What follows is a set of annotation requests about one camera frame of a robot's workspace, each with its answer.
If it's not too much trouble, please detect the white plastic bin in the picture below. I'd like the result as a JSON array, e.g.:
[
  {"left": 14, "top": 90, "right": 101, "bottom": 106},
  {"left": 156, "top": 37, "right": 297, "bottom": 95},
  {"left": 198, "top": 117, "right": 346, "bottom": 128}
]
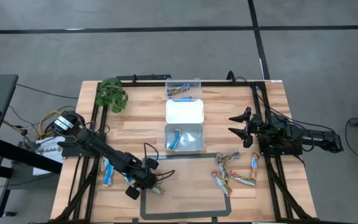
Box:
[{"left": 165, "top": 98, "right": 205, "bottom": 124}]

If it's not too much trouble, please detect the light grey plastic bin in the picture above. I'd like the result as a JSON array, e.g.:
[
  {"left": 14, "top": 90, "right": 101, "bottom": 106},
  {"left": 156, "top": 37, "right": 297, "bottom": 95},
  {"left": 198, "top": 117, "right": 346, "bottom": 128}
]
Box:
[{"left": 163, "top": 123, "right": 205, "bottom": 152}]

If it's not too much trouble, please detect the white green granola bar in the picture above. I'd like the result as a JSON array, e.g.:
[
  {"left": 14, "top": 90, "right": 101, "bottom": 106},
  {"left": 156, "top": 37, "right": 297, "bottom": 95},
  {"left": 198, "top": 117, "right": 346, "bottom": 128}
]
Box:
[{"left": 218, "top": 161, "right": 229, "bottom": 181}]

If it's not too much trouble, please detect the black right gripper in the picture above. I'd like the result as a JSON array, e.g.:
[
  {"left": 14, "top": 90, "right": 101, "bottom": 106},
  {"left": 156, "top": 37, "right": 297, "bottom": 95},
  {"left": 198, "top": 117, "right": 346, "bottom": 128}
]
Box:
[{"left": 227, "top": 106, "right": 272, "bottom": 149}]

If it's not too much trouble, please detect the clear plastic bin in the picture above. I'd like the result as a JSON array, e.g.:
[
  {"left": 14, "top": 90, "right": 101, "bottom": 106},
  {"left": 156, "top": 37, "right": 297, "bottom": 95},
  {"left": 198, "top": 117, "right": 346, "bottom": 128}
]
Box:
[{"left": 165, "top": 77, "right": 203, "bottom": 101}]

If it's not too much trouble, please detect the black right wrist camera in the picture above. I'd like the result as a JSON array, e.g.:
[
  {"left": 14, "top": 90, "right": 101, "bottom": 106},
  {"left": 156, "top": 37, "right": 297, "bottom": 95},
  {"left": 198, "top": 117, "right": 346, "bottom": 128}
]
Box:
[{"left": 252, "top": 113, "right": 265, "bottom": 129}]

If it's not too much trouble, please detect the black aluminium table frame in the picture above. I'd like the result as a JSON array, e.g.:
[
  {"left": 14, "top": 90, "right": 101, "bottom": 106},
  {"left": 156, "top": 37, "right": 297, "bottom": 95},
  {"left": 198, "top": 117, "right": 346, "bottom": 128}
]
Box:
[{"left": 53, "top": 74, "right": 315, "bottom": 224}]

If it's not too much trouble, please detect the translucent mat with dark border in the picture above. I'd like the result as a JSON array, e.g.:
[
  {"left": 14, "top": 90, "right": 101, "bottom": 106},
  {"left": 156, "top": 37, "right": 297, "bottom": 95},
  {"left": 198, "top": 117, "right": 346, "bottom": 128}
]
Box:
[{"left": 139, "top": 152, "right": 232, "bottom": 221}]

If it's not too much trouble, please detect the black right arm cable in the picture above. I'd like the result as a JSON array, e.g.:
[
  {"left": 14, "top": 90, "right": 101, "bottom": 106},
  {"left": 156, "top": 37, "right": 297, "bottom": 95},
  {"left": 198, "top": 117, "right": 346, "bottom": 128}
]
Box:
[{"left": 226, "top": 70, "right": 337, "bottom": 134}]

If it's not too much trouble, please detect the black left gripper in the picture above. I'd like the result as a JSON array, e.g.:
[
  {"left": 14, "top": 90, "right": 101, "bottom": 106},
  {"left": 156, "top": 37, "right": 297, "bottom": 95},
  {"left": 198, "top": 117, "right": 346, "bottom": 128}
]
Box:
[{"left": 125, "top": 157, "right": 161, "bottom": 200}]

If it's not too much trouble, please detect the purple green granola bar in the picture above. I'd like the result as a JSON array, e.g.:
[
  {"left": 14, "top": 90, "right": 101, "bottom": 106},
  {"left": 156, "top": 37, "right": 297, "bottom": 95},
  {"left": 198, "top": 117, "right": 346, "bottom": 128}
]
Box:
[
  {"left": 167, "top": 82, "right": 191, "bottom": 96},
  {"left": 215, "top": 151, "right": 241, "bottom": 165}
]

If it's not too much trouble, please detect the white printed sheet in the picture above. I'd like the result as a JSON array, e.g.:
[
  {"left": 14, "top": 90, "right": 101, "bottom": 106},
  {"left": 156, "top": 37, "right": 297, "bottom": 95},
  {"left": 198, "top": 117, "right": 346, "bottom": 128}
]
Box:
[{"left": 32, "top": 136, "right": 67, "bottom": 177}]

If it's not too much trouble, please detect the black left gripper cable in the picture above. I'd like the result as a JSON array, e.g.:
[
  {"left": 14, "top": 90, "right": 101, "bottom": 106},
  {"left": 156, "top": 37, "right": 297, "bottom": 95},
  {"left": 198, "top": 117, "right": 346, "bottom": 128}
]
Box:
[{"left": 142, "top": 142, "right": 176, "bottom": 185}]

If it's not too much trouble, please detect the green artificial plant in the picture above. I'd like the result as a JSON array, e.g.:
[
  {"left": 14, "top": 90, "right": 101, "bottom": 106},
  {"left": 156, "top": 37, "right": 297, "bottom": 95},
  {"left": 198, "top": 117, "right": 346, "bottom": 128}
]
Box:
[{"left": 94, "top": 77, "right": 129, "bottom": 114}]

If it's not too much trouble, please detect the black mounting bracket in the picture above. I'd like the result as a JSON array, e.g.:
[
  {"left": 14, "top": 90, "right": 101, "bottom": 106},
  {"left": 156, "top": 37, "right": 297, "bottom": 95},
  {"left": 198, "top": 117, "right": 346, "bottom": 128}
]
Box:
[{"left": 116, "top": 73, "right": 172, "bottom": 82}]

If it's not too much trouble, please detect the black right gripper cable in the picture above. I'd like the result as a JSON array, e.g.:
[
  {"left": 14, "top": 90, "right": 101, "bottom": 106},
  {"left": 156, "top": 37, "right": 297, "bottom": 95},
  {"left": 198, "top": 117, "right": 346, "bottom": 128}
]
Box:
[{"left": 300, "top": 132, "right": 316, "bottom": 153}]

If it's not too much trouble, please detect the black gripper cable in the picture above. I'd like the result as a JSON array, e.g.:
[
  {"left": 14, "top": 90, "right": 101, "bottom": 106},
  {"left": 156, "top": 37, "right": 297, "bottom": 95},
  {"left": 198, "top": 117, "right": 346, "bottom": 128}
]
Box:
[
  {"left": 300, "top": 132, "right": 316, "bottom": 153},
  {"left": 142, "top": 142, "right": 176, "bottom": 185}
]

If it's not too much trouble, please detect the yellow cable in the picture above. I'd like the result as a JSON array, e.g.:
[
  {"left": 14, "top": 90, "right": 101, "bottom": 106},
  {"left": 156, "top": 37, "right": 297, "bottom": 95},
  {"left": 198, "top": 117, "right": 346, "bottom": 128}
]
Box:
[{"left": 38, "top": 110, "right": 65, "bottom": 139}]

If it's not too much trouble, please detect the black desk crossbar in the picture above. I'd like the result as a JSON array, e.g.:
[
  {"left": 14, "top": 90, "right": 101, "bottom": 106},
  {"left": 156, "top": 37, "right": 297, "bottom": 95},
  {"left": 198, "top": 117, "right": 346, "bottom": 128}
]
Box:
[{"left": 0, "top": 138, "right": 63, "bottom": 174}]

